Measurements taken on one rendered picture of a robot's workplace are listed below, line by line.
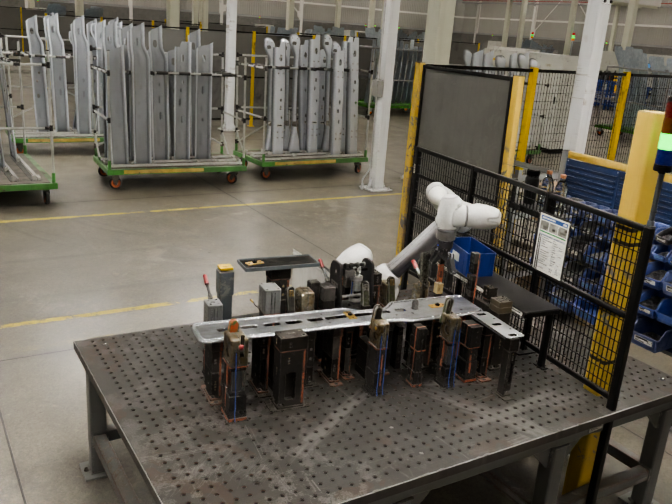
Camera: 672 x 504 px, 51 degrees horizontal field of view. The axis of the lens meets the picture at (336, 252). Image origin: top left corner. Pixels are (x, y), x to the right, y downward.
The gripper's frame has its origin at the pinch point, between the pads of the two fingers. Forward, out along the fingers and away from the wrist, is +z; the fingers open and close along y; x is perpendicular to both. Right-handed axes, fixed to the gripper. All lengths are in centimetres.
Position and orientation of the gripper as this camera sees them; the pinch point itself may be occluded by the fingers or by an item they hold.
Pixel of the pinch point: (440, 280)
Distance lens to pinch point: 340.1
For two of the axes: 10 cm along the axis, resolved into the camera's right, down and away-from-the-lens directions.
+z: -0.7, 9.5, 3.1
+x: -9.1, 0.6, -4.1
